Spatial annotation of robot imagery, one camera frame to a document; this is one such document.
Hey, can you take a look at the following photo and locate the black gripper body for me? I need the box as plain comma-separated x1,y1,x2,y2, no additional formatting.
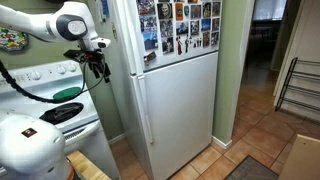
64,49,104,71

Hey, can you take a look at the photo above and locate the white fridge door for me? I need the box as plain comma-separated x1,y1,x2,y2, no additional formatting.
136,52,218,180

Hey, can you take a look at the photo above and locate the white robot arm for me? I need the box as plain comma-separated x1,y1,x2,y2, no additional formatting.
0,1,111,180

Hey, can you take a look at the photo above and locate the blue fridge magnet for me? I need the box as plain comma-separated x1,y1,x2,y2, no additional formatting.
101,0,109,17

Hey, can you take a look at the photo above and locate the white stove knob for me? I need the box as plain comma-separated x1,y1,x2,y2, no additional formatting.
68,64,77,72
30,71,41,80
57,66,66,74

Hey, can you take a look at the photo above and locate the green quilted pot holder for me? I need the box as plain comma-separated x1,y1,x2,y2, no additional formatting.
53,87,81,100

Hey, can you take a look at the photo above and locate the white refrigerator body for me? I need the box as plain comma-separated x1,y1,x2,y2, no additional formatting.
87,0,154,178

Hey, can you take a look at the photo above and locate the white electric stove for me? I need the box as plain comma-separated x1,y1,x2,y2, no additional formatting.
0,60,121,180

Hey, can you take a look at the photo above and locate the wooden block table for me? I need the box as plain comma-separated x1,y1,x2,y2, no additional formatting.
67,150,111,180

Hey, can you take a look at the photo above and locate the dark floor mat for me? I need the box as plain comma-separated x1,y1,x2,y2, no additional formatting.
224,155,278,180

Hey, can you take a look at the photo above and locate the black metal shoe rack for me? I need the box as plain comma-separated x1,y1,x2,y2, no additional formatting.
275,57,320,118

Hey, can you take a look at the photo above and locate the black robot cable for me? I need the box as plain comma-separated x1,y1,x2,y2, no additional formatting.
0,59,111,104

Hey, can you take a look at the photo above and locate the colourful decorative wall plate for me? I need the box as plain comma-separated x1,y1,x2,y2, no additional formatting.
0,27,28,51

